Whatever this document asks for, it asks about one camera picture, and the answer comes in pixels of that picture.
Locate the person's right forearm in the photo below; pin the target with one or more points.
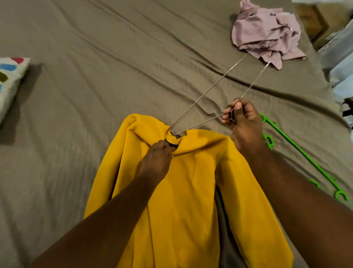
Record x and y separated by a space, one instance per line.
303 210

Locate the person's right hand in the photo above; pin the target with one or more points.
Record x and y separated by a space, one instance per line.
247 130

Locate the pile of coloured plastic hangers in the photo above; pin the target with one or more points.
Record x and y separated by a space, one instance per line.
300 152

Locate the person's left forearm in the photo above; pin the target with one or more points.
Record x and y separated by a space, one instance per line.
96 226

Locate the person's left hand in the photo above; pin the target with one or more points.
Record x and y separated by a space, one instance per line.
156 163

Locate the pink and yellow garment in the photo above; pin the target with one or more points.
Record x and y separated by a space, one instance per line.
182 221

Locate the bed with taupe sheet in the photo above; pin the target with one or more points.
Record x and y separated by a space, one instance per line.
99 60

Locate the colourful leaf print pillow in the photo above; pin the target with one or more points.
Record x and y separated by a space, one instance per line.
11 83

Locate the cardboard box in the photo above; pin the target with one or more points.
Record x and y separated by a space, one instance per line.
314 19

